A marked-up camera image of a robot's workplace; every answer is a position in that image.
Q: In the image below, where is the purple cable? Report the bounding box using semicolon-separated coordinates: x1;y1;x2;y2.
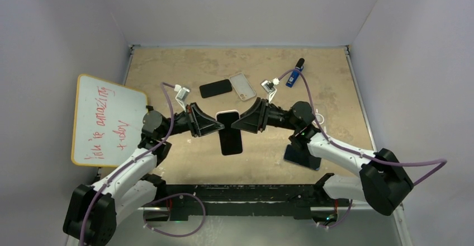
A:
78;82;206;246
272;68;448;230

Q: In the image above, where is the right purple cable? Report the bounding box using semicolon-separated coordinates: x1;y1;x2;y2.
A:
272;68;448;230

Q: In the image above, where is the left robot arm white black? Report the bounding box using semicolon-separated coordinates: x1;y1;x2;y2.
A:
63;103;225;245

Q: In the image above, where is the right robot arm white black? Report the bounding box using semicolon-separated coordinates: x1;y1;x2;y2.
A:
231;98;414;216

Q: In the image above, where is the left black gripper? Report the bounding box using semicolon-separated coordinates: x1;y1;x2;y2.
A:
160;103;224;139

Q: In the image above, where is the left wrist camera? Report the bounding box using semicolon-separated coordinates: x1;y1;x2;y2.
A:
174;84;191;111

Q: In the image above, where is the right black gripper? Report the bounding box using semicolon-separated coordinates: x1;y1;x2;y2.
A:
231;98;299;134

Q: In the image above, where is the black phone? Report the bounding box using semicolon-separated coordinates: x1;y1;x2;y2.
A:
216;110;243;156

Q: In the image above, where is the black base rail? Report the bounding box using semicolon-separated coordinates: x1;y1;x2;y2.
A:
141;184;349;221

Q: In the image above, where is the dark blue phone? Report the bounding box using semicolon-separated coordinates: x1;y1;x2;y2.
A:
283;145;321;171

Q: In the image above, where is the blue marker black cap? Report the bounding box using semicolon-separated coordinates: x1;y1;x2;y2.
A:
286;58;305;88

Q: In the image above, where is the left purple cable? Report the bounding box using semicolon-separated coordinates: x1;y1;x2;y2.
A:
78;82;206;246

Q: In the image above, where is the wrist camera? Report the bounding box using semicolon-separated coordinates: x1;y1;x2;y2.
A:
260;78;279;103
174;84;191;111

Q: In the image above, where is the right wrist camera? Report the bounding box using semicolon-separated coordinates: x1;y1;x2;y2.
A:
260;78;279;103

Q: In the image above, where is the whiteboard with yellow frame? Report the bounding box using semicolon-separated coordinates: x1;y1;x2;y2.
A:
71;74;148;167

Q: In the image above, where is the black phone face down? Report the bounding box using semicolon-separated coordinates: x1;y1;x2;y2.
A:
199;79;233;98

